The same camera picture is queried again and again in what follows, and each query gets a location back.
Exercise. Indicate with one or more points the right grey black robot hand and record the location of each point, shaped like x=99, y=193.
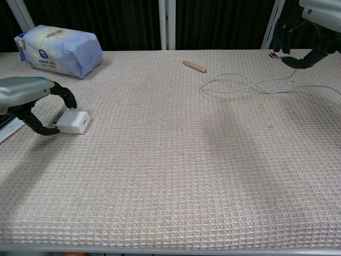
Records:
x=327, y=18

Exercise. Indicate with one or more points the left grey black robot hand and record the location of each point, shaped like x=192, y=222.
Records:
x=24, y=90

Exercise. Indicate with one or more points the white USB power adapter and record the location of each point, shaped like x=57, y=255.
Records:
x=72, y=122

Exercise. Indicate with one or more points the black stapler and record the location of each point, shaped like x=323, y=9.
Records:
x=3, y=120

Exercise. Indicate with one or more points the blue tissue pack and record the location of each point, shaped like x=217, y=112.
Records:
x=61, y=50

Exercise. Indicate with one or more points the black pleated curtain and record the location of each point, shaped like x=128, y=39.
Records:
x=120, y=21

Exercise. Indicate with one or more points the small wooden peg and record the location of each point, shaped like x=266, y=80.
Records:
x=194, y=66

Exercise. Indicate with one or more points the pink waffle tablecloth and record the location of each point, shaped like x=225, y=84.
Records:
x=160, y=173

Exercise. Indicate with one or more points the white slanted frame post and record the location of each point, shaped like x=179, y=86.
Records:
x=20, y=13
x=270, y=29

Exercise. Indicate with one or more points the white upright frame post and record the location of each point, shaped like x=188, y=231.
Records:
x=170, y=24

